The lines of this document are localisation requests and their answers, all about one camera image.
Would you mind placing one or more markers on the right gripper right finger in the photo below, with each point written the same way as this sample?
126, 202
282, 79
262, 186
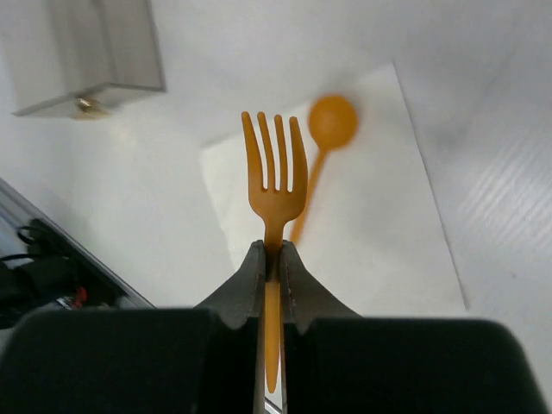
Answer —
336, 361

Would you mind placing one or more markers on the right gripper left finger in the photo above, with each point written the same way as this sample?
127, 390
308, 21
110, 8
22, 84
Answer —
188, 360

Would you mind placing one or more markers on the white paper napkin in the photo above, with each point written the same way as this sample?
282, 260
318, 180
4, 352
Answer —
373, 235

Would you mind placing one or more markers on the orange plastic fork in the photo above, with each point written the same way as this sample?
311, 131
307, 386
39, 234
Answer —
276, 205

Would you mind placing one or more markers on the orange plastic spoon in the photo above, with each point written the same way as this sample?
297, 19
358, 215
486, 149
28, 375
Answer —
332, 122

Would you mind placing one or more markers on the small wooden utensil piece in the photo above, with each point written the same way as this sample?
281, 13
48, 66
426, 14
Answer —
89, 109

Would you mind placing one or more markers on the smoky transparent plastic box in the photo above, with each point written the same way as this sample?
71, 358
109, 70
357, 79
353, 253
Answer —
58, 51

